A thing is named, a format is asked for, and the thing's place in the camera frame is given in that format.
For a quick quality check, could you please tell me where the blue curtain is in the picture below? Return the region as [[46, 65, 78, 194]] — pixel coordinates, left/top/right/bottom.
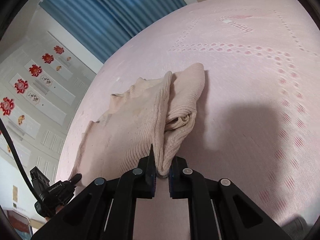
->
[[40, 0, 186, 62]]

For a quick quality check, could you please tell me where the beige knitted sweater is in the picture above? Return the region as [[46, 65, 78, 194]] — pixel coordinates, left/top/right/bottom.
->
[[71, 63, 205, 186]]

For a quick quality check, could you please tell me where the white wardrobe with red flowers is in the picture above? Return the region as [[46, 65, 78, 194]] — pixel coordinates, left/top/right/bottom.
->
[[1, 32, 95, 181]]

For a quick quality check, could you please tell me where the pink patterned bed cover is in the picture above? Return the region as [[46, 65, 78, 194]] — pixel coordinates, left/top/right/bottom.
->
[[56, 0, 320, 240]]

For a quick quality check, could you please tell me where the grey trouser leg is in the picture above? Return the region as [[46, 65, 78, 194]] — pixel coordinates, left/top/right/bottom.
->
[[282, 217, 309, 239]]

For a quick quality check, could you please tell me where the person's left hand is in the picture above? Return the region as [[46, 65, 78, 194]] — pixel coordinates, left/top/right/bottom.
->
[[44, 204, 65, 222]]

